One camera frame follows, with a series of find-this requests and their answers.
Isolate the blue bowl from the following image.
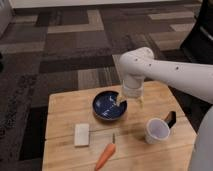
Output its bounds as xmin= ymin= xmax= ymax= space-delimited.
xmin=92 ymin=91 xmax=127 ymax=121

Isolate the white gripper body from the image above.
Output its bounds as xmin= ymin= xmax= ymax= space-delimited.
xmin=122 ymin=81 xmax=143 ymax=98

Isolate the white eraser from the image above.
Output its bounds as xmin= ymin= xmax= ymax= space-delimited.
xmin=74 ymin=123 xmax=89 ymax=146

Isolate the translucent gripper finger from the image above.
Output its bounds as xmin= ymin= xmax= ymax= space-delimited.
xmin=116 ymin=94 xmax=126 ymax=106
xmin=138 ymin=96 xmax=143 ymax=108

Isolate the orange carrot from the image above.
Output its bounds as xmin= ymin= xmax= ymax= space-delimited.
xmin=95 ymin=136 xmax=116 ymax=171

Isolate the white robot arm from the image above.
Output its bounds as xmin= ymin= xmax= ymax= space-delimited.
xmin=119 ymin=47 xmax=213 ymax=171

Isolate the black furniture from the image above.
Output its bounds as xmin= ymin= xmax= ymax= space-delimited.
xmin=180 ymin=0 xmax=213 ymax=65

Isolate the white cup black handle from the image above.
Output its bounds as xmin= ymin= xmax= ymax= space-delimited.
xmin=145 ymin=111 xmax=176 ymax=144

